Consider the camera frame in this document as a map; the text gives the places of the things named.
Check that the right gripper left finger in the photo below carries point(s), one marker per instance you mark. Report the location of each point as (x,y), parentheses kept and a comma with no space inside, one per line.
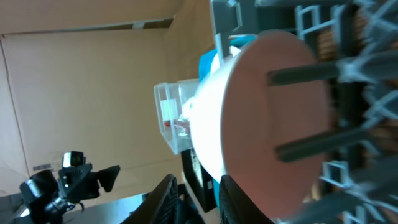
(164,206)

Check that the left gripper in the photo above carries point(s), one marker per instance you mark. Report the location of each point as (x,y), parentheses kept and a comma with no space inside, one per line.
(80,183)

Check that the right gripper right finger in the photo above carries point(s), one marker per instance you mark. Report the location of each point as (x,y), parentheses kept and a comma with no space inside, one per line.
(236,207)

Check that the red snack wrapper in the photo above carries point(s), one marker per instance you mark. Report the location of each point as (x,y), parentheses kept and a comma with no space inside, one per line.
(177,123)

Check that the pink bowl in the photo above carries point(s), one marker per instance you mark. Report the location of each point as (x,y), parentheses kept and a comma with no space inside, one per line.
(238,119)

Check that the white napkin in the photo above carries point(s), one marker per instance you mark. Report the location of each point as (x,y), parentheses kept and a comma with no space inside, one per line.
(184,118)

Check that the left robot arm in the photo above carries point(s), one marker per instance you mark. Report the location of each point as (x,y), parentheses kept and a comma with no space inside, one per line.
(47,199)

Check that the clear plastic waste bin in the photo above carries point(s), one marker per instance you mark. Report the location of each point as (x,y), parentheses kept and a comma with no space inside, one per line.
(174,104)

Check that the grey dishwasher rack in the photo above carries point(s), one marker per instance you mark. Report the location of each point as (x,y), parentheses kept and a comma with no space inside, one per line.
(356,179)

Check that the black plastic tray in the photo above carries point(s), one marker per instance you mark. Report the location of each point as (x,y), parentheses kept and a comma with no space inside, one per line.
(198,179)

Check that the teal serving tray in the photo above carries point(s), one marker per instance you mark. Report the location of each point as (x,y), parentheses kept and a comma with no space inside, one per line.
(209,62)

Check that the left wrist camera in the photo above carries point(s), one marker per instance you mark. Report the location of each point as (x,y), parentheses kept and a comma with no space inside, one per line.
(73,159)

